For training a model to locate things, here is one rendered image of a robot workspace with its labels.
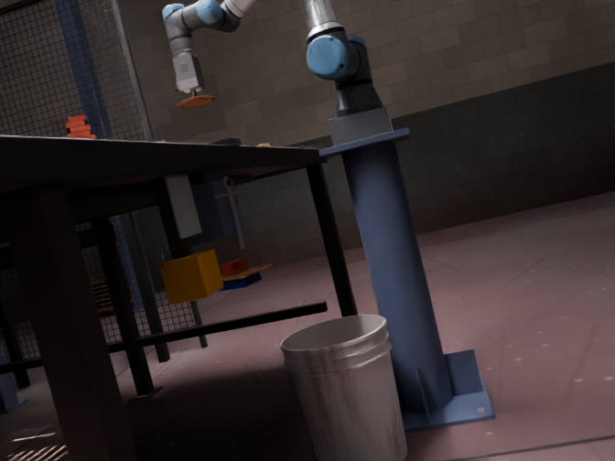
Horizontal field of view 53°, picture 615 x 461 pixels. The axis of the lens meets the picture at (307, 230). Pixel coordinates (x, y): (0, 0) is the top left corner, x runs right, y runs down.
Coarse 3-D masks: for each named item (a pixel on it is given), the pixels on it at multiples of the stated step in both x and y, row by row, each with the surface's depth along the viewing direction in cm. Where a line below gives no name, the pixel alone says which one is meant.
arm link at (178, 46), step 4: (172, 40) 195; (176, 40) 194; (180, 40) 194; (184, 40) 194; (188, 40) 195; (192, 40) 197; (172, 44) 195; (176, 44) 194; (180, 44) 194; (184, 44) 194; (188, 44) 195; (192, 44) 196; (172, 48) 195; (176, 48) 194; (180, 48) 194; (184, 48) 194; (188, 48) 195; (192, 48) 196; (172, 52) 196; (176, 52) 195; (180, 52) 195
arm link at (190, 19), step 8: (200, 0) 190; (208, 0) 188; (184, 8) 192; (192, 8) 190; (200, 8) 188; (208, 8) 188; (216, 8) 190; (184, 16) 191; (192, 16) 190; (200, 16) 189; (208, 16) 189; (216, 16) 190; (184, 24) 192; (192, 24) 192; (200, 24) 192; (208, 24) 192; (216, 24) 196
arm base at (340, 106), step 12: (348, 84) 184; (360, 84) 184; (372, 84) 188; (348, 96) 185; (360, 96) 184; (372, 96) 186; (336, 108) 189; (348, 108) 184; (360, 108) 183; (372, 108) 184
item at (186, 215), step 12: (168, 180) 112; (180, 180) 117; (168, 192) 111; (180, 192) 116; (180, 204) 114; (192, 204) 120; (180, 216) 113; (192, 216) 119; (180, 228) 112; (192, 228) 117
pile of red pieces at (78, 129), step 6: (84, 114) 256; (72, 120) 254; (78, 120) 255; (84, 120) 257; (66, 126) 253; (72, 126) 254; (78, 126) 255; (84, 126) 255; (90, 126) 256; (72, 132) 254; (78, 132) 255; (84, 132) 255; (90, 132) 263; (84, 138) 255; (90, 138) 256
